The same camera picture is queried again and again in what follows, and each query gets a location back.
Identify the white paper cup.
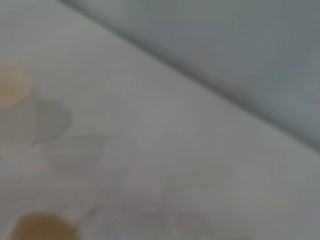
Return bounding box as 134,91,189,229
0,61,74,151

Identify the brown water stain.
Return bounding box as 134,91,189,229
10,212,81,240

